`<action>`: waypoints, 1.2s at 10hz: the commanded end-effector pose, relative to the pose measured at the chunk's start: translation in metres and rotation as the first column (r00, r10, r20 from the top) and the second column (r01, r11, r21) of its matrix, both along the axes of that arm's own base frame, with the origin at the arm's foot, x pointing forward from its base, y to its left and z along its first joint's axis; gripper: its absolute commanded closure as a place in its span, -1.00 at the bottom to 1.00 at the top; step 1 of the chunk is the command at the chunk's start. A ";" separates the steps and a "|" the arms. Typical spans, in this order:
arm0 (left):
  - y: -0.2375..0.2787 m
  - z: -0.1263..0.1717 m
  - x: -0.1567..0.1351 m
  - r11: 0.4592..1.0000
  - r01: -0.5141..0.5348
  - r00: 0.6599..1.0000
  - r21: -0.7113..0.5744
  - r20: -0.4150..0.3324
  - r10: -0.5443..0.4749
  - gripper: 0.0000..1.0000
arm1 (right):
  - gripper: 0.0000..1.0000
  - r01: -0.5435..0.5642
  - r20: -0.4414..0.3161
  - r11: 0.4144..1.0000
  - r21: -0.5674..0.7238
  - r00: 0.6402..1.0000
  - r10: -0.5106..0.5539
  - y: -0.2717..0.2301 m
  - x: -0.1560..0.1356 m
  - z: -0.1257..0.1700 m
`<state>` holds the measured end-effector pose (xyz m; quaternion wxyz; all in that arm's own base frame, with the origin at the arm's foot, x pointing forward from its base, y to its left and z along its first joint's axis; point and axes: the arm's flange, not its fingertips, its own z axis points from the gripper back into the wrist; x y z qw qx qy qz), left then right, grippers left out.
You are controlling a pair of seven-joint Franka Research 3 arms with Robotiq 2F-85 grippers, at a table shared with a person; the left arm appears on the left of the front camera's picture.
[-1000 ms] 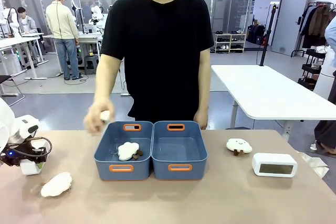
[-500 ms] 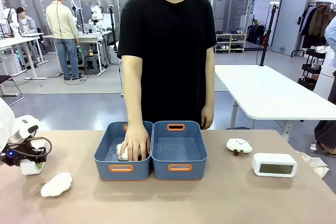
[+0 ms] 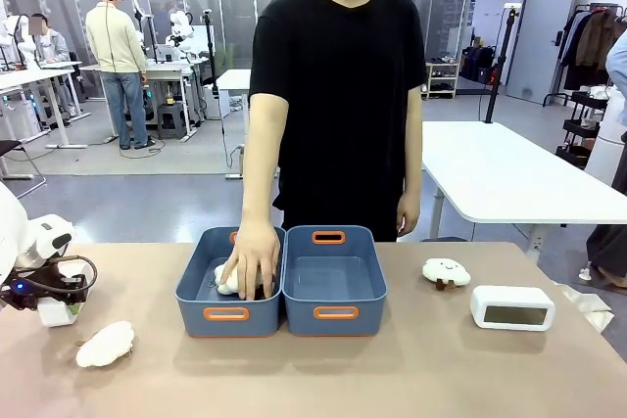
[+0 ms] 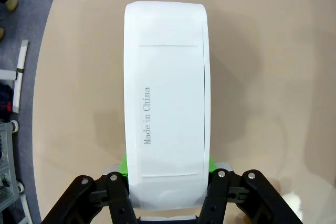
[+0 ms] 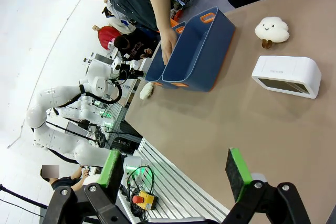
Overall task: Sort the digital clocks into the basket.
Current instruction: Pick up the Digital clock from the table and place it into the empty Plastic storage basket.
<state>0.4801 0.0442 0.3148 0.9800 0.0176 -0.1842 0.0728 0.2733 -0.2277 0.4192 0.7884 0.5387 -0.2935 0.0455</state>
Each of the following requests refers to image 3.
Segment seated person grey jacket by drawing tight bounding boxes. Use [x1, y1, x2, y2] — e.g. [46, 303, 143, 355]
[27, 13, 79, 118]

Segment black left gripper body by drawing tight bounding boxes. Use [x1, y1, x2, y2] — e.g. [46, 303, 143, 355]
[0, 264, 61, 312]

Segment person's right hand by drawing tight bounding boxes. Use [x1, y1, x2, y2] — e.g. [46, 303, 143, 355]
[221, 219, 282, 302]

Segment white desk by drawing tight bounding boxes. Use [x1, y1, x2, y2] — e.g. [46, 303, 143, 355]
[0, 67, 92, 151]

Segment black chair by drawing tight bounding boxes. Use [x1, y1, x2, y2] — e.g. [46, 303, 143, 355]
[0, 139, 48, 200]

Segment grey step stool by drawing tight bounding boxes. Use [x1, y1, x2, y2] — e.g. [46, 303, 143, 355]
[156, 103, 189, 142]

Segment clothes rack with coats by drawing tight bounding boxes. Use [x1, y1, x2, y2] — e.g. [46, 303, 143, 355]
[542, 2, 627, 109]

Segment white shoe shelf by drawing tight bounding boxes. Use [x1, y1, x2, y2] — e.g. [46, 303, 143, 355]
[421, 61, 461, 101]

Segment smiling white cloud plush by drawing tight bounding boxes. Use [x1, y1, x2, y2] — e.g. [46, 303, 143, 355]
[421, 256, 472, 293]

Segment small white digital clock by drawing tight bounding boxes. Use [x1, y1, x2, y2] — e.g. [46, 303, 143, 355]
[36, 260, 95, 329]

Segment person's left forearm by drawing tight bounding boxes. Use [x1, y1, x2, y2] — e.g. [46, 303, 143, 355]
[397, 87, 425, 198]

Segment person's left hand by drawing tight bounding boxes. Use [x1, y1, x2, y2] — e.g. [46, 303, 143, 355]
[395, 191, 422, 238]

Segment plain white cloud plush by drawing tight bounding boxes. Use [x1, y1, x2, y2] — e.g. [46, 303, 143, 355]
[74, 320, 136, 370]

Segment large white table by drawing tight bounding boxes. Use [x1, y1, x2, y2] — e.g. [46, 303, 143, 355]
[419, 119, 627, 249]

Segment black utility cart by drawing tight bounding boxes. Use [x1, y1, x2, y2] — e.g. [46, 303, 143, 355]
[555, 89, 611, 170]

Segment white plush toy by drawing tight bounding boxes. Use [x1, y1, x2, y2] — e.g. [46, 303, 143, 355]
[214, 262, 257, 298]

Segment grey workbench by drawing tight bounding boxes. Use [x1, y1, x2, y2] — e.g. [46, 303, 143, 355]
[77, 59, 210, 141]

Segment crumpled white paper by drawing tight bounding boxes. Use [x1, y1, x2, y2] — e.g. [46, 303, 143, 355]
[552, 280, 615, 336]

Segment person's black t-shirt torso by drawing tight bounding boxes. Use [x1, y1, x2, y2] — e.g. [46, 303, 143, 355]
[248, 0, 428, 243]

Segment large white digital clock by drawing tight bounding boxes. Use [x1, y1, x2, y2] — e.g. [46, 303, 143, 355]
[469, 284, 557, 333]

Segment person in blue shirt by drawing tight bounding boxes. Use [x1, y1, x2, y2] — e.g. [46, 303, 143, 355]
[603, 28, 627, 128]

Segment person's right forearm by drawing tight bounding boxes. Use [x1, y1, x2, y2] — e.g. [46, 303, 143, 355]
[241, 92, 291, 226]

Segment small white table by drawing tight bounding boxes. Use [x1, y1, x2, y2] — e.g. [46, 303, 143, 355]
[215, 68, 253, 180]

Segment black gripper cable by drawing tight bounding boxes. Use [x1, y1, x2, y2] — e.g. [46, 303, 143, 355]
[23, 255, 99, 295]

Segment standing person cream sweater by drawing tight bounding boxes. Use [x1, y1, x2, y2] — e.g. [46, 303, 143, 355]
[84, 0, 156, 152]

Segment blue basket orange handles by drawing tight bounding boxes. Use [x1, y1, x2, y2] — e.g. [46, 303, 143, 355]
[174, 225, 287, 339]
[282, 224, 389, 338]

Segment black tripod stand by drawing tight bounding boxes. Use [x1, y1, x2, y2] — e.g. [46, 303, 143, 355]
[483, 3, 521, 125]

